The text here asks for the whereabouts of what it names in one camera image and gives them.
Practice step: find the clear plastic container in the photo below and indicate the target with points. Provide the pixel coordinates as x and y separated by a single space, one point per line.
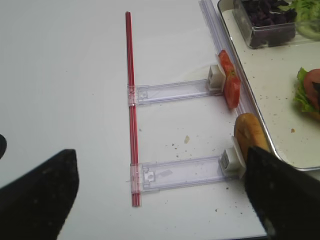
265 36

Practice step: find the left upper clear track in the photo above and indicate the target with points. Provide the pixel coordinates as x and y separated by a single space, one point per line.
139 95

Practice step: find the white metal tray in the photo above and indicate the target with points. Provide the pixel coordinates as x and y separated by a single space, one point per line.
270 74

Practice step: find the left lower clear track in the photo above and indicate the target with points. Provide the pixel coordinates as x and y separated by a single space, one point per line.
158 176

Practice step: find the clear track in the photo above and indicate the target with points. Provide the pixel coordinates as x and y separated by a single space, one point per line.
158 176
139 95

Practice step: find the purple cabbage on burger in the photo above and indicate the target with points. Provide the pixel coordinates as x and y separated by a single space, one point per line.
316 86

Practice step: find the left clear long rail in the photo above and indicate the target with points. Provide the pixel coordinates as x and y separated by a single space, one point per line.
221 41

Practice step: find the left red rod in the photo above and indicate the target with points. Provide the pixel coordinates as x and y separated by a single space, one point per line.
133 127

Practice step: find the white pusher block tomato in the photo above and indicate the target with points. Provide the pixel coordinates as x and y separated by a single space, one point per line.
216 78

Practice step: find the upright tomato slices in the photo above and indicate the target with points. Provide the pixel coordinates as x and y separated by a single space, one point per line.
233 83

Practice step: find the purple cabbage pile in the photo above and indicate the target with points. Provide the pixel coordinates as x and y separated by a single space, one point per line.
264 13

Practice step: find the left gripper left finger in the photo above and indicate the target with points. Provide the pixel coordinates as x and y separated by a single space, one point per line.
36 205

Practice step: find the lettuce leaf under burger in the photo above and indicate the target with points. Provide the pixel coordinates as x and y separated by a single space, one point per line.
300 98

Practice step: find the upright bun half left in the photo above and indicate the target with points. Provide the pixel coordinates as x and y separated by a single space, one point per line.
249 133

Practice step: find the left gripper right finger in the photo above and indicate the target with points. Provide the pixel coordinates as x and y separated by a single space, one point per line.
286 200

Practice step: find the white pusher block left bun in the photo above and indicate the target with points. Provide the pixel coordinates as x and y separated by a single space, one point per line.
232 162

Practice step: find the green lettuce pile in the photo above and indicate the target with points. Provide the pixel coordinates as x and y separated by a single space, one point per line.
307 20

